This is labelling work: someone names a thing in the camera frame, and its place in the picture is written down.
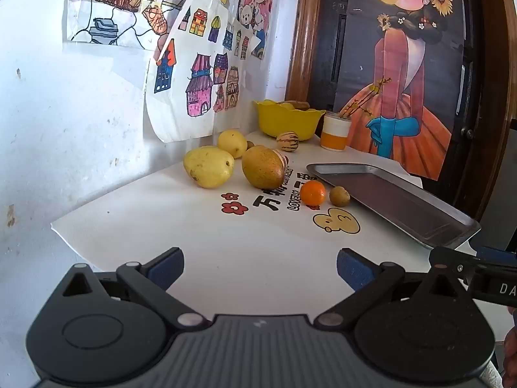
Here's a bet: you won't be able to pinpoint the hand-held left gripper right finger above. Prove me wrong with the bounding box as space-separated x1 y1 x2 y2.
313 248 471 330

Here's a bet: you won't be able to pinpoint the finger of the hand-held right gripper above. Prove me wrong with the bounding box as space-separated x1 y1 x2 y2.
429 246 483 287
474 246 517 268

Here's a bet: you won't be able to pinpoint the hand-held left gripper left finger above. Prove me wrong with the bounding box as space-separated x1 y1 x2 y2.
60 246 211 330

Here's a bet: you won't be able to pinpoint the brown kiwi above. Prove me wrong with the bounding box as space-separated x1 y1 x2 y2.
329 186 351 207

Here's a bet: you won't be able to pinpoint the metal tray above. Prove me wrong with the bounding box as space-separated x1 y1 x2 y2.
306 163 482 250

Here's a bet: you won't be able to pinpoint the orange tangerine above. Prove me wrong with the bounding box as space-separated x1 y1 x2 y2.
300 180 326 207

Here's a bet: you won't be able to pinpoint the large yellow mango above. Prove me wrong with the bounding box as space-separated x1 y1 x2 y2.
183 145 235 189

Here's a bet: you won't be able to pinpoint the brownish yellow pear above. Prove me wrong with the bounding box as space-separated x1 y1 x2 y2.
241 145 285 189

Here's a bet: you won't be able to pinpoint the small round yellow fruit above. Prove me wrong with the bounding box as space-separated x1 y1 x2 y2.
217 129 248 159

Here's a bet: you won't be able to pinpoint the white printed table cover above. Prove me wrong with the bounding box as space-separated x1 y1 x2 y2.
50 127 481 320

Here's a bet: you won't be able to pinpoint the orange and white cup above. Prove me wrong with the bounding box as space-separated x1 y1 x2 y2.
320 111 349 151

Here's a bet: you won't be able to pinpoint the striped round nut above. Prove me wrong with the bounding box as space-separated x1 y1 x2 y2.
276 130 300 152

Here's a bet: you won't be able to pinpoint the yellow plastic bowl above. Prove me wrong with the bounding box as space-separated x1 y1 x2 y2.
254 99 326 141

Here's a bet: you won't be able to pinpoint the colourful houses drawing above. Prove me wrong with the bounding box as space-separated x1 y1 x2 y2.
143 0 269 143

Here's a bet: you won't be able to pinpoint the girl in orange dress poster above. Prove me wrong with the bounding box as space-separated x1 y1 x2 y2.
333 0 465 181

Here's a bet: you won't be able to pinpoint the dark door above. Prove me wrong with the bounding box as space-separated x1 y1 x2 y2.
309 0 487 215

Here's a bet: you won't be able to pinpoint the girl with bear drawing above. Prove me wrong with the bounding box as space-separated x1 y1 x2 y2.
236 0 279 59

